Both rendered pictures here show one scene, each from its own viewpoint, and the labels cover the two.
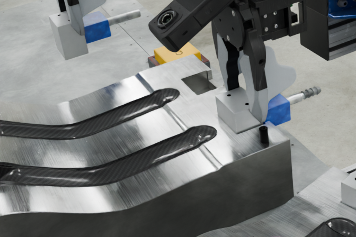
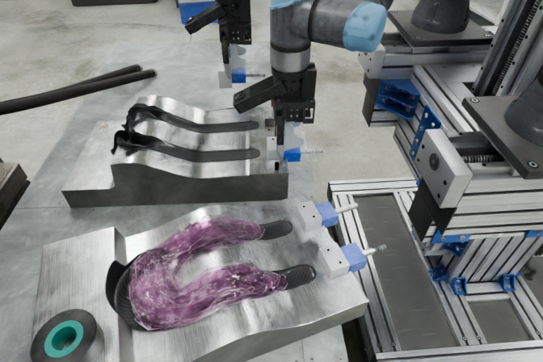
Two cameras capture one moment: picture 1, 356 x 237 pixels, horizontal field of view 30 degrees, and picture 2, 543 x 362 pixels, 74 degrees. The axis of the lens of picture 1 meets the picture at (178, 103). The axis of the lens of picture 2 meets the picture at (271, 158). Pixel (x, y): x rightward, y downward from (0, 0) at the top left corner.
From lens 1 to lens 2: 0.26 m
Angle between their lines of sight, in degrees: 17
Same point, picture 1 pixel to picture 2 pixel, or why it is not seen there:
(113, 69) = not seen: hidden behind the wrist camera
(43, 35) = not seen: hidden behind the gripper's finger
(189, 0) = (253, 90)
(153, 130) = (234, 142)
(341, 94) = not seen: hidden behind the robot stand
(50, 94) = (217, 98)
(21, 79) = (210, 85)
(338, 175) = (304, 199)
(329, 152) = (386, 164)
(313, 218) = (277, 216)
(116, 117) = (225, 128)
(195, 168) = (237, 170)
